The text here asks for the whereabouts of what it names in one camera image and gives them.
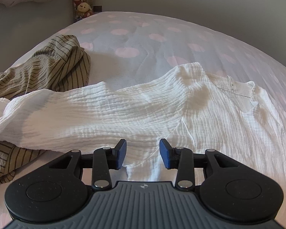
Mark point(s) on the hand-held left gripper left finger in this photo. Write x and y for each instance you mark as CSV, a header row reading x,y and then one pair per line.
x,y
121,153

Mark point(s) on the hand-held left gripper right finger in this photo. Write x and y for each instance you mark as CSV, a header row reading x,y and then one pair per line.
x,y
165,153

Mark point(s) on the white crinkled garment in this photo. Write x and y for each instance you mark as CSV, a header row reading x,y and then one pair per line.
x,y
145,109

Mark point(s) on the polka dot bed sheet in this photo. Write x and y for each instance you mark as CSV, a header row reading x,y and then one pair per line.
x,y
157,47

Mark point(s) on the olive striped garment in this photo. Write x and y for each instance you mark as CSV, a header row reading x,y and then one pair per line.
x,y
52,64

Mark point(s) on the stuffed plush toys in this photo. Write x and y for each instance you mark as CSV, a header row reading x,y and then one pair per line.
x,y
84,4

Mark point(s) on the dark wall socket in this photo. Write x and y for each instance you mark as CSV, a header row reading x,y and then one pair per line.
x,y
97,8

